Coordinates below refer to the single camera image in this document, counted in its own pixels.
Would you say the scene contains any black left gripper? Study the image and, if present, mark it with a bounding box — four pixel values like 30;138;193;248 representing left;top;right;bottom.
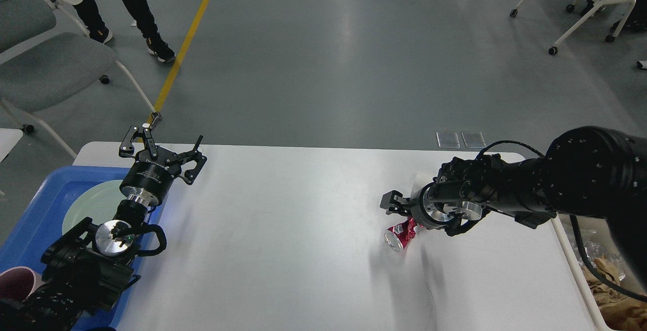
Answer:
119;125;208;207

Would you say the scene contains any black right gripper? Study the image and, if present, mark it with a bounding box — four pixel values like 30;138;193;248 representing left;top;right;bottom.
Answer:
380;183;483;231

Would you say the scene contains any crushed red can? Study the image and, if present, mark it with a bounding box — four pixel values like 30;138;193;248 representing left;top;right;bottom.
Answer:
384;217;427;252

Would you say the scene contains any light green plate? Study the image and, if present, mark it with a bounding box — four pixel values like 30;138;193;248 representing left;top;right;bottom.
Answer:
62;180;127;234

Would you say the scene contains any brown paper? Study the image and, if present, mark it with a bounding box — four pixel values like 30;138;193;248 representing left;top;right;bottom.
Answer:
581;257;625;287

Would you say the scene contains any brown paper bag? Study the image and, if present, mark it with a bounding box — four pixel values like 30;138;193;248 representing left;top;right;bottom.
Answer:
587;280;646;330

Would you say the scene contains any aluminium foil tray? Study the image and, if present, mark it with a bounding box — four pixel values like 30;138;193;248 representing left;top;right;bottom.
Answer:
558;214;626;274

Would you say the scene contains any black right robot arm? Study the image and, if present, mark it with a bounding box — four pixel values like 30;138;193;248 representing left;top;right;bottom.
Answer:
380;126;646;302

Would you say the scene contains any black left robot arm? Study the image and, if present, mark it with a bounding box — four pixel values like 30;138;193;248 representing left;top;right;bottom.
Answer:
2;124;207;330

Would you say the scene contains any grey floor plate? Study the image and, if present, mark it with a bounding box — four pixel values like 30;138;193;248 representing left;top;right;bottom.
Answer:
460;131;487;149
436;131;461;149

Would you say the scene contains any grey chair left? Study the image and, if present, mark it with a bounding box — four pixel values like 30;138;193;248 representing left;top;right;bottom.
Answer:
1;0;132;158

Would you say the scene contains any pink mug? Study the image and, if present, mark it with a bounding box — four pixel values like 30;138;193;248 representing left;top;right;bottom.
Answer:
1;266;44;302

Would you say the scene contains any person in dark trousers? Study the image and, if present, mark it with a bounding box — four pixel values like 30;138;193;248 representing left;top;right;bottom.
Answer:
47;0;176;64

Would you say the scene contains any beige plastic bin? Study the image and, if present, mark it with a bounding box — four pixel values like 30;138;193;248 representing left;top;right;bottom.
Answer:
550;214;645;330

